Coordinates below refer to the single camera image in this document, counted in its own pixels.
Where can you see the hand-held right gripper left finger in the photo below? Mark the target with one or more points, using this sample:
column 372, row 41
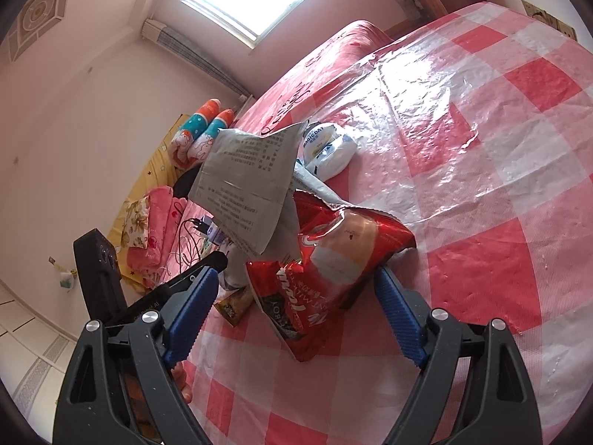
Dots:
column 190, row 315

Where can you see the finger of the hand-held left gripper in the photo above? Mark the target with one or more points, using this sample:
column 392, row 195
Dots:
column 185, row 278

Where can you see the brown snack packet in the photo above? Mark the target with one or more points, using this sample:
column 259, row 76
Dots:
column 234, row 308

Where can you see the pink folded blanket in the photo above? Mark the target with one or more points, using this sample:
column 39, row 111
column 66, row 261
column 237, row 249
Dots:
column 160, row 227

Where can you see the light wooden board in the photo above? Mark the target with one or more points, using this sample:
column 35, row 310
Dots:
column 546, row 18

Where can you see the cartoon print bolster pillow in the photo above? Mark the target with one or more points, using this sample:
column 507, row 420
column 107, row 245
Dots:
column 208, row 144
column 192, row 127

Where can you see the red checked plastic tablecloth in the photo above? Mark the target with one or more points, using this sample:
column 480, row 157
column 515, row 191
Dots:
column 486, row 171

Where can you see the white wardrobe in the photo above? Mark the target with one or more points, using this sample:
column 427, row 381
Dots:
column 28, row 347

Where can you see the black charger plug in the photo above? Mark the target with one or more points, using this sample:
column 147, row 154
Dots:
column 204, row 225

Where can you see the person's left hand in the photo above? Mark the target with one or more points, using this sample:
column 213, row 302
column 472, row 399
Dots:
column 183, row 382

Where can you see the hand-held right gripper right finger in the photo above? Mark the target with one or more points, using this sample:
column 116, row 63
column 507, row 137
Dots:
column 398, row 315

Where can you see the red snack bag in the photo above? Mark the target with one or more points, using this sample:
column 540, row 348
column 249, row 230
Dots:
column 324, row 264

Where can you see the hanging wall bag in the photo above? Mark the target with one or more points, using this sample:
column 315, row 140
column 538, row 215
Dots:
column 67, row 282

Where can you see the floral pillow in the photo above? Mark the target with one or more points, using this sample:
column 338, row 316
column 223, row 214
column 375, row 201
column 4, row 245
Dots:
column 136, row 220

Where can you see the white and blue plastic pouch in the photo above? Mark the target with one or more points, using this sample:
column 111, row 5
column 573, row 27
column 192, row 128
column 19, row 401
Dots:
column 336, row 153

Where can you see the black cloth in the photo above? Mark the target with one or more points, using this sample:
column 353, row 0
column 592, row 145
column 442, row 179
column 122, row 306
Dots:
column 185, row 183

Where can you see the pink printed bed sheet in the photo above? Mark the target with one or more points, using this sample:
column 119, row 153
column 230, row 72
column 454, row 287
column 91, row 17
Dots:
column 324, row 69

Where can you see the white power strip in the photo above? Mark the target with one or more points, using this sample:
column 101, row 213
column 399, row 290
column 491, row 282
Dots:
column 217, row 236

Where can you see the grey printed paper bag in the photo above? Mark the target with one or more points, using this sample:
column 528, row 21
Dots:
column 245, row 185

